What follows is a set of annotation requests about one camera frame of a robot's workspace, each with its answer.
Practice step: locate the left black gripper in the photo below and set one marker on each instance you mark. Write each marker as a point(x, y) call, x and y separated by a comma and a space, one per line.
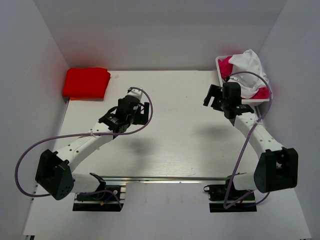
point(144, 117)

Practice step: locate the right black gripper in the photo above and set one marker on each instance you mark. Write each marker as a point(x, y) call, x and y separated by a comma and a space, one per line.
point(216, 91)

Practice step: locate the white t shirt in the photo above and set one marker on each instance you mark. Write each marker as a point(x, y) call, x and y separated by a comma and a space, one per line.
point(250, 84)

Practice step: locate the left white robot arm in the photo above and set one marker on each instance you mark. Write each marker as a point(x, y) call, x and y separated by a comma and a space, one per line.
point(55, 171)

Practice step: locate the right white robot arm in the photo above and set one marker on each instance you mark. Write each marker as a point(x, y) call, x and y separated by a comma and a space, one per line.
point(277, 166)

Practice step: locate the magenta t shirt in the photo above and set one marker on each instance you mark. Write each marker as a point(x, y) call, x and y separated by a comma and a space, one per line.
point(227, 68)

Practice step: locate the white plastic basket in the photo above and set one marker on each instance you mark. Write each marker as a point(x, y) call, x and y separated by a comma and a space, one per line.
point(252, 102)

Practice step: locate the folded red t shirt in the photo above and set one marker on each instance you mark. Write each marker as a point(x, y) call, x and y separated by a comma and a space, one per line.
point(86, 83)

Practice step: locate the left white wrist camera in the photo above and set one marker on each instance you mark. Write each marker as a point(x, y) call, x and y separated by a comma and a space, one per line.
point(136, 93)

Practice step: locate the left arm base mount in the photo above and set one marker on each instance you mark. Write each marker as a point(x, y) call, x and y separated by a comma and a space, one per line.
point(100, 197)

